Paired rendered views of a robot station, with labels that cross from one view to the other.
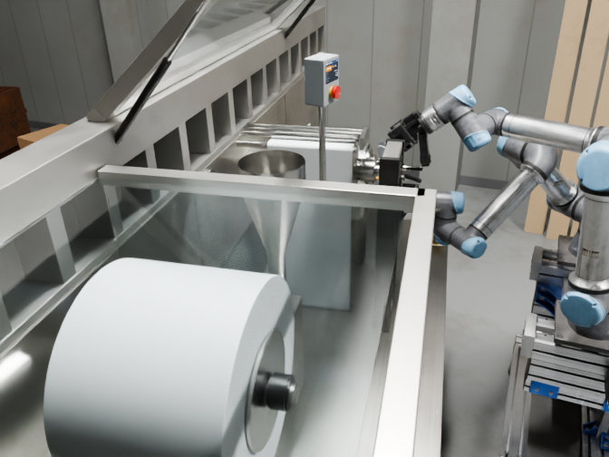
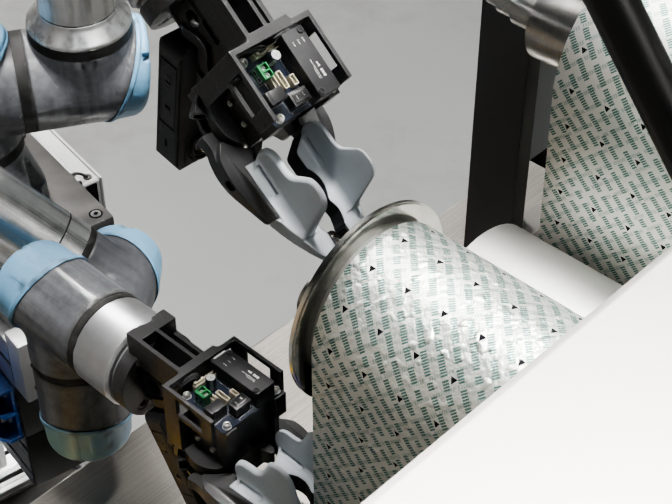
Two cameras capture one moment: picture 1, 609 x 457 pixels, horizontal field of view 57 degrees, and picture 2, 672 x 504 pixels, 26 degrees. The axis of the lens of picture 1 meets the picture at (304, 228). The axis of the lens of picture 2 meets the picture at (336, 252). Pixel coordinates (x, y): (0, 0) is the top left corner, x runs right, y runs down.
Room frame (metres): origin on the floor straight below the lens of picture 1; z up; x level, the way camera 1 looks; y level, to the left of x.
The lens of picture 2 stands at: (2.37, 0.11, 1.91)
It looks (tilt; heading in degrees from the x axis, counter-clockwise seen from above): 41 degrees down; 209
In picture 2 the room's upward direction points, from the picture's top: straight up
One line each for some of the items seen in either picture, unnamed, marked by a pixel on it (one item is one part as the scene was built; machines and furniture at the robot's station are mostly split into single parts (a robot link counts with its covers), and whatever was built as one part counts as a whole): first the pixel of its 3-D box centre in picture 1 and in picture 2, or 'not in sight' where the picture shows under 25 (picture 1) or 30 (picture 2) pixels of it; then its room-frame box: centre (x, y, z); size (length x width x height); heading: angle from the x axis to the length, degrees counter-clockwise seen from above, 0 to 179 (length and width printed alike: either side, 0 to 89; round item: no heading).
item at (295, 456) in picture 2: not in sight; (319, 467); (1.79, -0.24, 1.11); 0.09 x 0.03 x 0.06; 77
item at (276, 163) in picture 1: (272, 174); not in sight; (1.08, 0.06, 1.50); 0.14 x 0.14 x 0.06
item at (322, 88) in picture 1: (324, 80); not in sight; (1.22, -0.05, 1.66); 0.07 x 0.07 x 0.10; 59
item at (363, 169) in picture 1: (364, 170); (583, 32); (1.50, -0.18, 1.33); 0.06 x 0.06 x 0.06; 75
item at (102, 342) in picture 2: not in sight; (133, 351); (1.75, -0.42, 1.11); 0.08 x 0.05 x 0.08; 165
